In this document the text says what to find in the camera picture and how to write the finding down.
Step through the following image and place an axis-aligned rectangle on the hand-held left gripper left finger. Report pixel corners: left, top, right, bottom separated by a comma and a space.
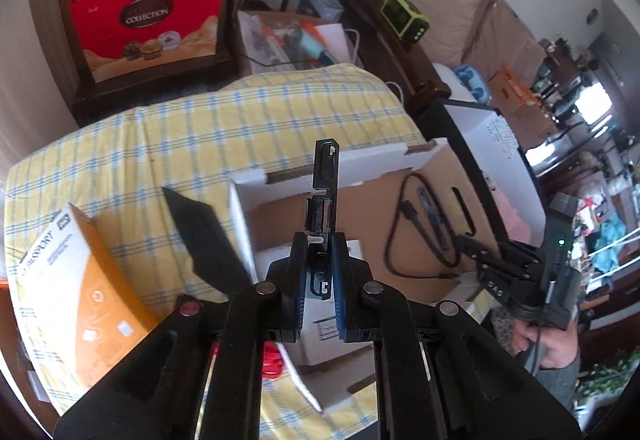
52, 232, 307, 440

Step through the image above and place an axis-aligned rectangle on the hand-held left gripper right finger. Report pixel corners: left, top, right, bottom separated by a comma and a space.
332, 232, 583, 440

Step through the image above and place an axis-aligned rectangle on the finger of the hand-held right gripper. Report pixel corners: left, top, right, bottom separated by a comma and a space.
452, 232, 501, 271

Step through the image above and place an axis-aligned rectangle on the thin black cable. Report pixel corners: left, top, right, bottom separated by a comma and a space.
385, 172, 458, 281

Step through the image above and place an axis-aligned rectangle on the white instruction booklet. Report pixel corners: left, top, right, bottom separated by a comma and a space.
255, 240, 381, 368

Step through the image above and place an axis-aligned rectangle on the red cable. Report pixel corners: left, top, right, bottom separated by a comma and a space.
212, 342, 284, 379

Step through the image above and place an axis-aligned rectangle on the white cardboard tray box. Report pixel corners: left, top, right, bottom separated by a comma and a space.
227, 137, 506, 416

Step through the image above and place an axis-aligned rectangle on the wide black strap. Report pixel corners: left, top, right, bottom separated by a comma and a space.
161, 187, 257, 296

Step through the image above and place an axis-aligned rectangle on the black plastic bracket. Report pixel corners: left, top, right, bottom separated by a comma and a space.
305, 138, 341, 297

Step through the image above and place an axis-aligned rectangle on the white and orange product box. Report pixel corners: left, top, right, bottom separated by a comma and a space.
15, 202, 161, 393

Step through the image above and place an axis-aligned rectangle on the person's right forearm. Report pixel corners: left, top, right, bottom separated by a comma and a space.
542, 350, 583, 408

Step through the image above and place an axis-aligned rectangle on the person's right hand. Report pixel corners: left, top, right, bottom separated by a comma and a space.
515, 320, 581, 368

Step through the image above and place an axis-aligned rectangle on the green potted plant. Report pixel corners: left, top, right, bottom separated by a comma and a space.
580, 355, 640, 413

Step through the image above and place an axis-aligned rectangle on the orange and brown carton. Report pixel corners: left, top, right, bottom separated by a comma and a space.
492, 67, 542, 121

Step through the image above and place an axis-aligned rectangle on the light blue plastic item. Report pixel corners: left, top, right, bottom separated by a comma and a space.
452, 65, 492, 102

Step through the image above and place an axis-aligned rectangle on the yellow checkered tablecloth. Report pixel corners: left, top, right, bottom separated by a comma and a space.
5, 62, 426, 440

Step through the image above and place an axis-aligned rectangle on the green portable radio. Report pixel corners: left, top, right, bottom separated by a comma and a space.
381, 0, 431, 46

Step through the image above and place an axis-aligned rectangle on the dark wooden cabinet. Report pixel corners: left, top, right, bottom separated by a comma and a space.
72, 52, 238, 126

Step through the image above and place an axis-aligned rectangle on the white paper bag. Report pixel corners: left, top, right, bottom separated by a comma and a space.
312, 22, 352, 66

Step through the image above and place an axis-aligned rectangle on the pale blue small box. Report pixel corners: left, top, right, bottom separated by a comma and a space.
300, 0, 346, 21

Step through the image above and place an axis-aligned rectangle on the red gift bag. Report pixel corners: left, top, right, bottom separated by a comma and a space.
70, 0, 226, 83

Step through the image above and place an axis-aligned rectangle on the white sheer curtain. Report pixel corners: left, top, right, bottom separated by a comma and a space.
0, 0, 76, 156

